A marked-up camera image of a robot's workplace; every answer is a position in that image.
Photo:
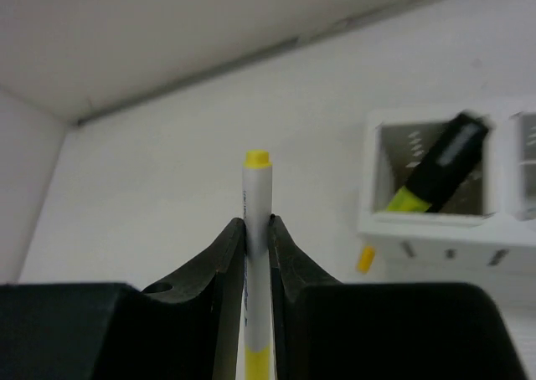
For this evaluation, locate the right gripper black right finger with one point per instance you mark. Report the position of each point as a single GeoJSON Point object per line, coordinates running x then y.
{"type": "Point", "coordinates": [326, 329]}

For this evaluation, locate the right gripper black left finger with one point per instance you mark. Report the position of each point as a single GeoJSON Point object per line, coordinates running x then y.
{"type": "Point", "coordinates": [184, 326]}

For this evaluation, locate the white yellow marker pen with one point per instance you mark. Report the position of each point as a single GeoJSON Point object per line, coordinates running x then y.
{"type": "Point", "coordinates": [257, 207]}

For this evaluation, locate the yellow cap black highlighter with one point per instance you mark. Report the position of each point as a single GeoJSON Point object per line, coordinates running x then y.
{"type": "Point", "coordinates": [447, 164]}

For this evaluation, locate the small yellow pen cap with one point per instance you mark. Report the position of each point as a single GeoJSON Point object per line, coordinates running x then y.
{"type": "Point", "coordinates": [365, 259]}

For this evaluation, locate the white slotted pen holder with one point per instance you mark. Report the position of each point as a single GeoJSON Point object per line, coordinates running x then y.
{"type": "Point", "coordinates": [485, 235]}

